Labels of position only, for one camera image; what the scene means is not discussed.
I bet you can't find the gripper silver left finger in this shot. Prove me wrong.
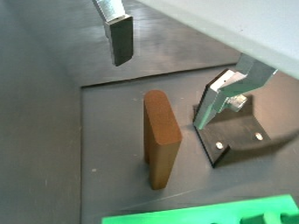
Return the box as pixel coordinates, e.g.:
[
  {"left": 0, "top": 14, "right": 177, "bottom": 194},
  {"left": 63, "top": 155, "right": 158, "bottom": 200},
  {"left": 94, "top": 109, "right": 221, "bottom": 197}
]
[{"left": 92, "top": 0, "right": 133, "bottom": 67}]

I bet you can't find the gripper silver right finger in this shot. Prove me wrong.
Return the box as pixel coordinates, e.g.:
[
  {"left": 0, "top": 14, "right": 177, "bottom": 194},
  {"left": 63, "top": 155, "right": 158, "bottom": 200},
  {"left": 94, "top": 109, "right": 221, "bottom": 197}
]
[{"left": 192, "top": 53, "right": 276, "bottom": 130}]

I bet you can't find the brown square-circle object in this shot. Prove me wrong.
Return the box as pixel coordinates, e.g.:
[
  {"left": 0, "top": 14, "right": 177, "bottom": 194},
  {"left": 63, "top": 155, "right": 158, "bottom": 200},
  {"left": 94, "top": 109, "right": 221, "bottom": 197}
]
[{"left": 144, "top": 90, "right": 182, "bottom": 190}]

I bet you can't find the black curved fixture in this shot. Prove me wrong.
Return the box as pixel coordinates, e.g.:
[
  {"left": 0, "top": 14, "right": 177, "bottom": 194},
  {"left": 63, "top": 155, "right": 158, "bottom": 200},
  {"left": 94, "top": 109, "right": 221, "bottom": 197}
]
[{"left": 194, "top": 94, "right": 299, "bottom": 168}]

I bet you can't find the green shape-sorter base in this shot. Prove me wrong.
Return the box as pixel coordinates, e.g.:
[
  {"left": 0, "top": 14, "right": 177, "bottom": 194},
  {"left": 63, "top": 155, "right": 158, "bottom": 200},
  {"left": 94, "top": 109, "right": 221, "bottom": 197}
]
[{"left": 100, "top": 195, "right": 299, "bottom": 224}]

